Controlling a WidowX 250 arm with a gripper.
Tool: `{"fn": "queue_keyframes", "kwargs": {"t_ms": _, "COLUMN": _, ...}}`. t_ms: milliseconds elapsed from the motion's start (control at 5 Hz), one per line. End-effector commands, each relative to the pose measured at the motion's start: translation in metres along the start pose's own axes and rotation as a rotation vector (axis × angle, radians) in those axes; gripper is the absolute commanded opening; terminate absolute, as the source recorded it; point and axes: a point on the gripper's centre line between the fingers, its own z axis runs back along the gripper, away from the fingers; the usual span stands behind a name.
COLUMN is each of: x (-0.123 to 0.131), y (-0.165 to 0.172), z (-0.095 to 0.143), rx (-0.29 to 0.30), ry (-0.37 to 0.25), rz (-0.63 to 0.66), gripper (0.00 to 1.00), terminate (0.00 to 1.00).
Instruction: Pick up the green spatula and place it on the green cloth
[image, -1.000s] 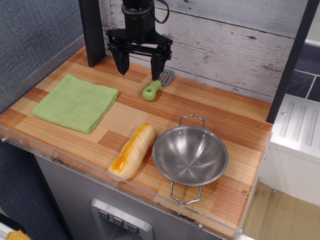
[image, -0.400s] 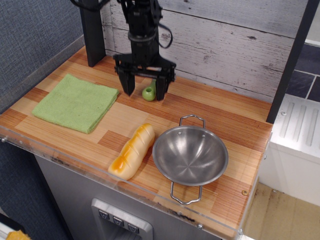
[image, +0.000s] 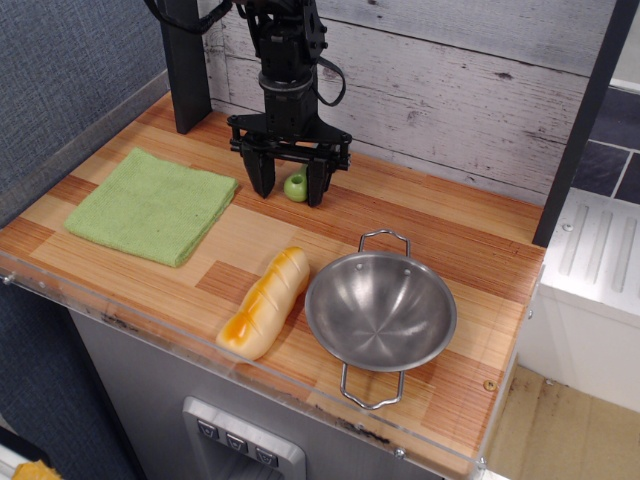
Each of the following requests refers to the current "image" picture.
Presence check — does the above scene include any toy bread baguette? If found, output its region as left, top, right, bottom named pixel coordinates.
left=216, top=246, right=310, bottom=361

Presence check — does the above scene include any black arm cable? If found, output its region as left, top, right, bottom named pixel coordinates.
left=143, top=0, right=347, bottom=108

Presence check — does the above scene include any green handled grey spatula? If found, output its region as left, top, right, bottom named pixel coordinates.
left=283, top=165, right=308, bottom=203

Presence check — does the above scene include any yellow object bottom corner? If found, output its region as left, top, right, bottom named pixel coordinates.
left=11, top=461, right=62, bottom=480

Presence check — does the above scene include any white ridged side unit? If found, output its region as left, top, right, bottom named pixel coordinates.
left=517, top=189, right=639, bottom=411

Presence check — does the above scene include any steel two-handled bowl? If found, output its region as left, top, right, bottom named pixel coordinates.
left=305, top=232, right=458, bottom=411

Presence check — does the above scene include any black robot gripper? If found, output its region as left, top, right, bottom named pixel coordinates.
left=228, top=82, right=351, bottom=207

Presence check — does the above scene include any grey dispenser button panel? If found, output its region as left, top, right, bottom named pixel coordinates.
left=182, top=396, right=307, bottom=479

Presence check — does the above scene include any green folded cloth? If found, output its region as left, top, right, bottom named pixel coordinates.
left=64, top=148, right=238, bottom=267

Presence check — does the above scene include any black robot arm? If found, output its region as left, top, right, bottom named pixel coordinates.
left=228, top=1, right=352, bottom=207

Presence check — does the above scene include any dark right vertical post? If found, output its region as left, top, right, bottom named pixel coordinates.
left=532, top=0, right=639, bottom=248

